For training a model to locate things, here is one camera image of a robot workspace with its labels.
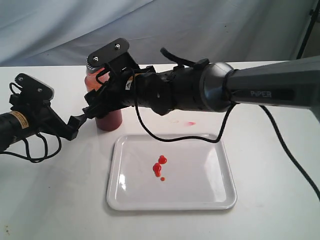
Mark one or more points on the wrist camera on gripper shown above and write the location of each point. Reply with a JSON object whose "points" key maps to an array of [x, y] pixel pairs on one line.
{"points": [[27, 89], [114, 56]]}

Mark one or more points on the black backdrop stand pole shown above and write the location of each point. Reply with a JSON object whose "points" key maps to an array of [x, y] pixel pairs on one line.
{"points": [[314, 17]]}

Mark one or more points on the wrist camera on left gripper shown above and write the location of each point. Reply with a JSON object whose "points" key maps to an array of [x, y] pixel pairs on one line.
{"points": [[114, 56]]}

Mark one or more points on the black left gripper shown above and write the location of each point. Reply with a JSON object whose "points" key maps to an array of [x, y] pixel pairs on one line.
{"points": [[128, 85]]}

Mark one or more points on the red sauce blob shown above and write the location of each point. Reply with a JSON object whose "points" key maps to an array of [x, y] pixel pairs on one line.
{"points": [[157, 167]]}

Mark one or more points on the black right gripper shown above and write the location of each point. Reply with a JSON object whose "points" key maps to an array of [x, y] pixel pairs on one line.
{"points": [[37, 116]]}

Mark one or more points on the white rectangular tray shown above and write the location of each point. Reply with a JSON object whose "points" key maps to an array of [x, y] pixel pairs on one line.
{"points": [[197, 176]]}

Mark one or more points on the white backdrop cloth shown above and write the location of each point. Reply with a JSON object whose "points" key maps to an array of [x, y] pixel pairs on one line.
{"points": [[65, 32]]}

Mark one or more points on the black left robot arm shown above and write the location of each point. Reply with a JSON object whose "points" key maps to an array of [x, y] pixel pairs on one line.
{"points": [[212, 87]]}

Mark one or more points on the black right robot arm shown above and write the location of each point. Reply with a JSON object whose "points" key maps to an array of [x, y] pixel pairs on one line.
{"points": [[7, 133]]}

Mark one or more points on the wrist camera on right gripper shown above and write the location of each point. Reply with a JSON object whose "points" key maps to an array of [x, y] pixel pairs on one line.
{"points": [[27, 89]]}

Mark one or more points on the red sauce squeeze bottle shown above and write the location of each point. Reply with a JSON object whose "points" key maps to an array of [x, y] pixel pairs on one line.
{"points": [[113, 119]]}

